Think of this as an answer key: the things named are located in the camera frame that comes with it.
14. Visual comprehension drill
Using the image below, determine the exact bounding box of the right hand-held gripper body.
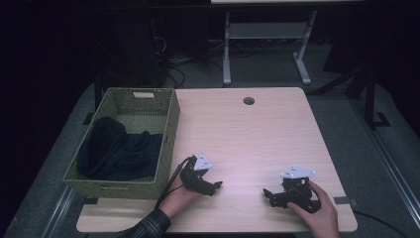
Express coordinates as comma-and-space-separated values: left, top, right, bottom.
279, 165, 322, 214

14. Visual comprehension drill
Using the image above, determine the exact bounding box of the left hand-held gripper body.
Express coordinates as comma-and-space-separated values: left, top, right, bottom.
179, 152, 214, 192

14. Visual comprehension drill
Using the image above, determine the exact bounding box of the green woven basket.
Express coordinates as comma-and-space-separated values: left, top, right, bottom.
62, 86, 181, 200

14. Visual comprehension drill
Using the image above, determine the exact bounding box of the dark cloth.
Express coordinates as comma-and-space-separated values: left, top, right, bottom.
76, 116, 164, 182

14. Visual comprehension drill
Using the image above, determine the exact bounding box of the person's left hand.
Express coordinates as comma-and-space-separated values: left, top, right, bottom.
158, 175, 203, 219

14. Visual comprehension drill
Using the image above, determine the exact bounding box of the person's right hand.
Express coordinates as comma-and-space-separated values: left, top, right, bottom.
286, 180, 341, 238

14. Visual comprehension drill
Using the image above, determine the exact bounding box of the grey tape strip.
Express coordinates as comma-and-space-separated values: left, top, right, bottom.
333, 195, 360, 206

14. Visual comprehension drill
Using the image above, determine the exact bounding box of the black metal stand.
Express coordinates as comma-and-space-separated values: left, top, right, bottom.
345, 63, 392, 131

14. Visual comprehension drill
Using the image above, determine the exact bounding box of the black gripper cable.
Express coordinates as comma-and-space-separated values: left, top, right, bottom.
154, 155, 196, 210

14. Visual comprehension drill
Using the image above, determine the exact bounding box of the black floor cable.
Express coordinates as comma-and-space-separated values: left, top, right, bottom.
352, 210, 411, 238

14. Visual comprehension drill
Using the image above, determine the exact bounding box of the metal floor rail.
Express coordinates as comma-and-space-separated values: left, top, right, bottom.
41, 184, 77, 238
349, 98, 420, 230

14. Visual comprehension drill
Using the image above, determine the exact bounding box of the tangle of dark cables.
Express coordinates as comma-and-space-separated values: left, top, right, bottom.
150, 34, 226, 89

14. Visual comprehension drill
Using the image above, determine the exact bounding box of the white metal desk frame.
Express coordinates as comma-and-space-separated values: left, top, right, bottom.
222, 10, 318, 87

